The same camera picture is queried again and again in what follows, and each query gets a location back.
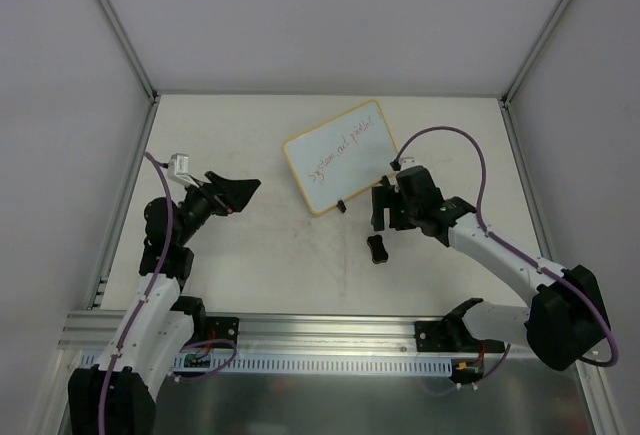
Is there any right aluminium frame post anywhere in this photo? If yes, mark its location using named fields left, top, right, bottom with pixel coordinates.
left=500, top=0, right=573, bottom=108

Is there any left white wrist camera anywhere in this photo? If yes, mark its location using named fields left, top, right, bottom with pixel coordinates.
left=167, top=153, right=199, bottom=187

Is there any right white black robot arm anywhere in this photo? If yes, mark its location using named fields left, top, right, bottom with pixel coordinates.
left=371, top=165, right=613, bottom=371

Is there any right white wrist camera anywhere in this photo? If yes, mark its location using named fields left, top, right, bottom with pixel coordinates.
left=390, top=157, right=418, bottom=172

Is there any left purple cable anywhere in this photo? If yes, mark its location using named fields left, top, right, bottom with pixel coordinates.
left=99, top=152, right=240, bottom=435

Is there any left aluminium frame post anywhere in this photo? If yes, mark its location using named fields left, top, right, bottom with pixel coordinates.
left=95, top=0, right=158, bottom=102

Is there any black whiteboard eraser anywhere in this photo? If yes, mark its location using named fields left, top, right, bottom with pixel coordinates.
left=366, top=234, right=389, bottom=265

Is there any aluminium mounting rail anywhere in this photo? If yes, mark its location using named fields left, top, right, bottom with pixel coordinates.
left=57, top=308, right=601, bottom=360

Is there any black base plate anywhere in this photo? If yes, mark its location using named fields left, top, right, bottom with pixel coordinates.
left=189, top=315, right=240, bottom=353
left=413, top=319, right=506, bottom=354

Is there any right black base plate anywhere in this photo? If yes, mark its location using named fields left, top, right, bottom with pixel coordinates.
left=413, top=319, right=506, bottom=354

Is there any yellow framed whiteboard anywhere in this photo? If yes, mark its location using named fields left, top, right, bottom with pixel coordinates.
left=283, top=100, right=398, bottom=215

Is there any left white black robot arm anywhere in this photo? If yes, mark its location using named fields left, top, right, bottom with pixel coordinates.
left=67, top=172, right=261, bottom=434

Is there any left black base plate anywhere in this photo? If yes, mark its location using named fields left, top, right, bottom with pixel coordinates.
left=189, top=315, right=240, bottom=353

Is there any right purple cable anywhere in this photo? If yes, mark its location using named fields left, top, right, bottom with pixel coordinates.
left=388, top=126, right=619, bottom=396

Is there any aluminium frame post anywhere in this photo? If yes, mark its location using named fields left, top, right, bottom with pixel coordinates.
left=95, top=0, right=158, bottom=102
left=500, top=0, right=573, bottom=108

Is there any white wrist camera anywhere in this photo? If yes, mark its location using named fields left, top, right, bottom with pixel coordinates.
left=390, top=157, right=418, bottom=172
left=167, top=153, right=199, bottom=187

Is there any white slotted cable duct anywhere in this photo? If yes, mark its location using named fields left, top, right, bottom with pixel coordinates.
left=78, top=350, right=454, bottom=378

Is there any purple cable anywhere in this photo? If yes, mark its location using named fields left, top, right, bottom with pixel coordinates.
left=388, top=126, right=619, bottom=396
left=99, top=152, right=240, bottom=435

